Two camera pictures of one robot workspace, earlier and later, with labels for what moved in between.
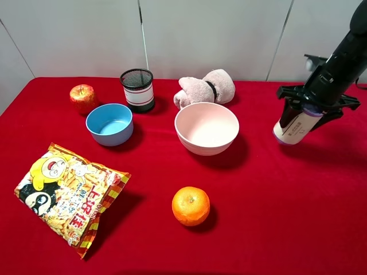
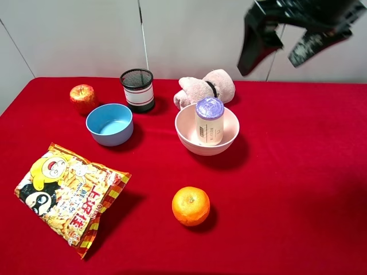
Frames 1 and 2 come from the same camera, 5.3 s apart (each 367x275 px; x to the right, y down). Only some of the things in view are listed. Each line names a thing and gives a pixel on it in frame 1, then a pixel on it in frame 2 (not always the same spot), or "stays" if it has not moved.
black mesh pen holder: (139, 86) stays
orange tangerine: (190, 205) stays
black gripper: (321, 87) -> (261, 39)
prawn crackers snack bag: (70, 195) stays
